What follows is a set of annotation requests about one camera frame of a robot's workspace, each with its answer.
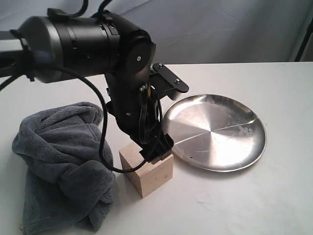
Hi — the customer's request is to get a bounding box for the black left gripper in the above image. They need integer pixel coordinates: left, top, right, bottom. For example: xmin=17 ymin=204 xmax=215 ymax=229
xmin=104 ymin=64 xmax=174 ymax=164

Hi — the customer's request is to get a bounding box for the wooden cube block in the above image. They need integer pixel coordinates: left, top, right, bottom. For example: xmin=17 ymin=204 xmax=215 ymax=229
xmin=119 ymin=143 xmax=174 ymax=198

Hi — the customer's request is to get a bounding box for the grey fleece cloth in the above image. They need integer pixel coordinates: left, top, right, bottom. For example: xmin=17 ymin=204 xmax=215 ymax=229
xmin=12 ymin=102 xmax=115 ymax=235

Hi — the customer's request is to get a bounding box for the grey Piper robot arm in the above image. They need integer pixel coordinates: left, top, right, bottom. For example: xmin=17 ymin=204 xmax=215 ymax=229
xmin=0 ymin=8 xmax=174 ymax=164

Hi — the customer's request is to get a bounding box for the round stainless steel plate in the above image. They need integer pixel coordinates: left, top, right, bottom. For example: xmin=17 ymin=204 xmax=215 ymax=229
xmin=163 ymin=94 xmax=267 ymax=172

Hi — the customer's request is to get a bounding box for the black backdrop stand pole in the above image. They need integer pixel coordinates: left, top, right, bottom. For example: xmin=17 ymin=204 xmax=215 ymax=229
xmin=294 ymin=19 xmax=313 ymax=62

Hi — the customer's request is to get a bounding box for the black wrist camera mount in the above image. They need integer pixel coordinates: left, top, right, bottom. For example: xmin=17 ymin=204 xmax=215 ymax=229
xmin=149 ymin=63 xmax=189 ymax=100

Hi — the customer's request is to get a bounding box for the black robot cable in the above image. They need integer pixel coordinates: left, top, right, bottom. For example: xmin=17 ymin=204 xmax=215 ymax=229
xmin=0 ymin=64 xmax=147 ymax=173

